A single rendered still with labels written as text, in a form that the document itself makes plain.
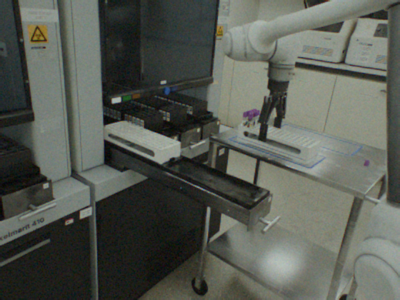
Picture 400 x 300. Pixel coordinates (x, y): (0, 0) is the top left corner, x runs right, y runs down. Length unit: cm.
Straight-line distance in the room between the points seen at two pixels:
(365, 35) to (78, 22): 247
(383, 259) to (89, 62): 95
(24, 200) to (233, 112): 293
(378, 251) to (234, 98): 310
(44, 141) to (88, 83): 23
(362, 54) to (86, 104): 245
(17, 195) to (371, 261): 86
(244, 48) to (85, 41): 49
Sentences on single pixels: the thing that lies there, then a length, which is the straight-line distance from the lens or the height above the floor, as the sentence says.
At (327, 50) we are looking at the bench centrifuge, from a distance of 329.
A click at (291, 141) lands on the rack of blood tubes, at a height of 88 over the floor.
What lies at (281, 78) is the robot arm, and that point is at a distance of 128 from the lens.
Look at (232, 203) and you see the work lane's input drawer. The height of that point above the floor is 80.
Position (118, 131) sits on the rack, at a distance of 130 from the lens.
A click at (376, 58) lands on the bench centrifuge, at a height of 99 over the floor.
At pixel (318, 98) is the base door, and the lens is 334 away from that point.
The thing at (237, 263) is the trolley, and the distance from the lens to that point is 162.
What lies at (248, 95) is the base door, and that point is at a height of 47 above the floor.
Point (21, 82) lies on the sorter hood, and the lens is 108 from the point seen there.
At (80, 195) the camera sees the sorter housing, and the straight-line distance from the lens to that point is 120.
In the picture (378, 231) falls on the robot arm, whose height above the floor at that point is 93.
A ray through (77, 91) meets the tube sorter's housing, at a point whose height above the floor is 102.
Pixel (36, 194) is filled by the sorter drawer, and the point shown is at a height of 78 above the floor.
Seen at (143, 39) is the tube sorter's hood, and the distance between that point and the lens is 131.
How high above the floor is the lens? 132
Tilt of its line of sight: 23 degrees down
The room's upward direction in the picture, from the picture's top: 5 degrees clockwise
